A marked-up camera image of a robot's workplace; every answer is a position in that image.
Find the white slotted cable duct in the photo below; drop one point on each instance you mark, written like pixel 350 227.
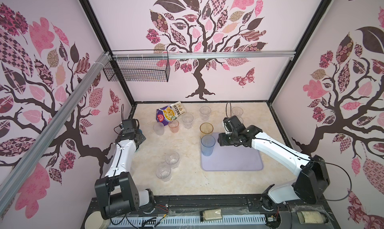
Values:
pixel 192 222

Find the beige cylinder in wrap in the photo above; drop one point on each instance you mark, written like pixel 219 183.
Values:
pixel 311 217

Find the pink small glass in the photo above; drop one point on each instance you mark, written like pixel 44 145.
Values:
pixel 174 126

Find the purple snack bag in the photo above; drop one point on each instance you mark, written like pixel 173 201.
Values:
pixel 169 113

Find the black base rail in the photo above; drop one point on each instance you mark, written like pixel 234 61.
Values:
pixel 249 202

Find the clear glass centre back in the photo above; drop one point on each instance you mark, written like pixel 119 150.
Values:
pixel 187 120

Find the yellow tall glass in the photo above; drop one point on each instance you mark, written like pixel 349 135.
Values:
pixel 206 129

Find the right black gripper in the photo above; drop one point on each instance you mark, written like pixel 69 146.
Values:
pixel 221 140

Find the clear glass back row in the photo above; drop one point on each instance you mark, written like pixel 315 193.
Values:
pixel 205 112

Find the aluminium rail back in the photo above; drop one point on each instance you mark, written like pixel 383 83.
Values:
pixel 208 55

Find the clear ribbed glass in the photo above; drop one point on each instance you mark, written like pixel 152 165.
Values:
pixel 164 172
pixel 172 158

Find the aluminium rail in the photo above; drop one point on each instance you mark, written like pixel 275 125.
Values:
pixel 23 169
pixel 208 55

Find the black wire basket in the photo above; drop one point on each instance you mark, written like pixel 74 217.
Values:
pixel 138 66

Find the aluminium rail left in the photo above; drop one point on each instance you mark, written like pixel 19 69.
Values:
pixel 23 169

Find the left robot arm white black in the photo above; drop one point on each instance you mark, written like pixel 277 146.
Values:
pixel 116 192

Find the lilac plastic tray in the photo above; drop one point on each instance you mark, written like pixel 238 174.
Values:
pixel 230 159

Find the small beige box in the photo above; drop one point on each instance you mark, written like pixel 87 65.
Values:
pixel 211 215

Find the clear glass near left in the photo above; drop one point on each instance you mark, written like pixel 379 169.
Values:
pixel 159 129

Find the beige tape roll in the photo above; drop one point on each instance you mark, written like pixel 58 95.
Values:
pixel 95 221

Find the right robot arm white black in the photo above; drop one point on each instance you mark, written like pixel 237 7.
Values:
pixel 312 178

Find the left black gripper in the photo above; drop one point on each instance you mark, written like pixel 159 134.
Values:
pixel 141 136

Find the blue tall glass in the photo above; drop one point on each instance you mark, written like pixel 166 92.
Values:
pixel 207 145

